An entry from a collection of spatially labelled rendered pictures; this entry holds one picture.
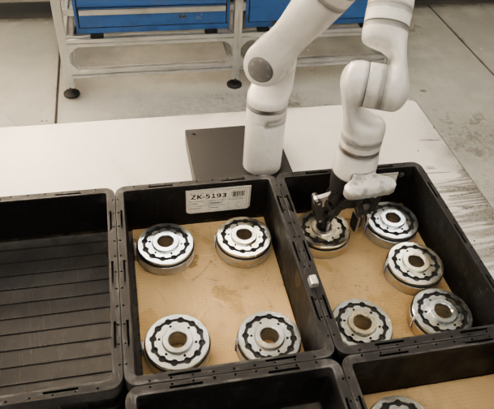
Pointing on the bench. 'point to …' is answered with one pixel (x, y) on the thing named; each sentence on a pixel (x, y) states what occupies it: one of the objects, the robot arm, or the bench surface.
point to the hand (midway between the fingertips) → (340, 225)
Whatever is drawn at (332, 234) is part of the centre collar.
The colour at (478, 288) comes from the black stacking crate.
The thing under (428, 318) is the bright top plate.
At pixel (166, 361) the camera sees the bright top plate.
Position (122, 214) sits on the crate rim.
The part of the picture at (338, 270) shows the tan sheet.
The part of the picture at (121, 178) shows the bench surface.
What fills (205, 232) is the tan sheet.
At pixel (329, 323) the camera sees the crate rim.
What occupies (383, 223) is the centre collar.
